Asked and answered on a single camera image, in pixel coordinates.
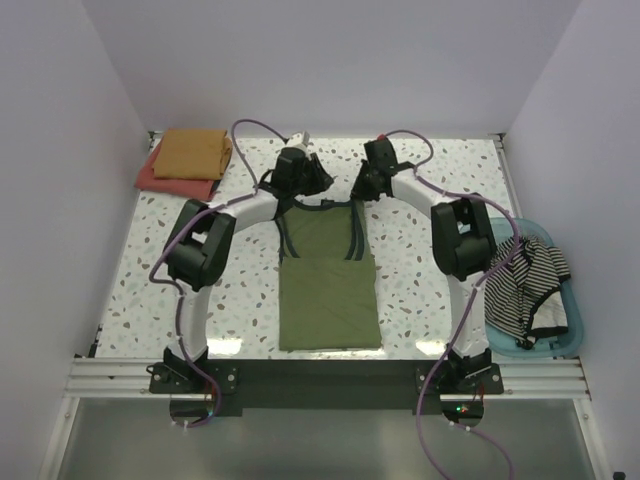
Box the olive green tank top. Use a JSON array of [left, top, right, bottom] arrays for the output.
[[275, 200, 382, 352]]

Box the striped black white tank top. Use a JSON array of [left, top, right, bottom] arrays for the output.
[[485, 235, 571, 350]]

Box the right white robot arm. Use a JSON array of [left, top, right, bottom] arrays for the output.
[[351, 135, 496, 393]]

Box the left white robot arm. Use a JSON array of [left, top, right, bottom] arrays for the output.
[[161, 146, 333, 392]]

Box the mustard folded tank top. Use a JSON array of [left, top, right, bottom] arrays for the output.
[[153, 129, 232, 180]]

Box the salmon red folded tank top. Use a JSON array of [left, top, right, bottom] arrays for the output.
[[135, 142, 220, 202]]

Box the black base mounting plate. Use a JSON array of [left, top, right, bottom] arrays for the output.
[[146, 359, 504, 422]]

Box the blue translucent plastic bin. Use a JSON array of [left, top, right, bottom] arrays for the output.
[[486, 218, 584, 359]]

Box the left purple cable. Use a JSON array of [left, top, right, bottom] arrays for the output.
[[148, 118, 296, 431]]

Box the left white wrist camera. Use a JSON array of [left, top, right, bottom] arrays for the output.
[[285, 131, 310, 150]]

